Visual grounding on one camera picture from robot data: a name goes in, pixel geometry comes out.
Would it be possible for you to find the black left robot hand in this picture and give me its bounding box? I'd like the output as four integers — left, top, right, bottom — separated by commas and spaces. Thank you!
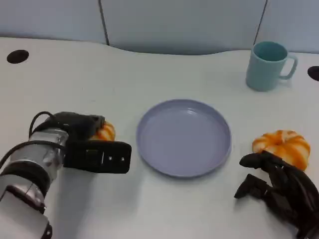
53, 112, 106, 142

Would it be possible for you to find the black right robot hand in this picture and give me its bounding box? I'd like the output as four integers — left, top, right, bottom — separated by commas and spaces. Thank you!
233, 152, 319, 239

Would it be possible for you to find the orange white toy bread roll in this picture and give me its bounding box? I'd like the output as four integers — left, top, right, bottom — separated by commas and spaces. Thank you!
91, 121, 117, 142
252, 129, 312, 172

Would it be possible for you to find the lilac plate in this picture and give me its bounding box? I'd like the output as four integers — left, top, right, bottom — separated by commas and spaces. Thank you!
136, 99, 232, 178

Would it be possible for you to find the grey-blue partition panel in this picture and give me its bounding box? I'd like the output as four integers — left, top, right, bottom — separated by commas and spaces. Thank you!
0, 0, 110, 46
254, 0, 319, 54
99, 0, 267, 56

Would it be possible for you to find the pale green mug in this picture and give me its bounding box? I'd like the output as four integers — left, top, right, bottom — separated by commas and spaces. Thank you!
245, 41, 299, 92

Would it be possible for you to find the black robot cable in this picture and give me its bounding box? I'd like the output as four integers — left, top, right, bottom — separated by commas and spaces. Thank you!
0, 140, 66, 171
29, 111, 57, 136

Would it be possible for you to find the black table cable hole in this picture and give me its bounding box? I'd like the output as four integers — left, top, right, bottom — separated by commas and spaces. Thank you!
6, 49, 29, 64
307, 66, 319, 82

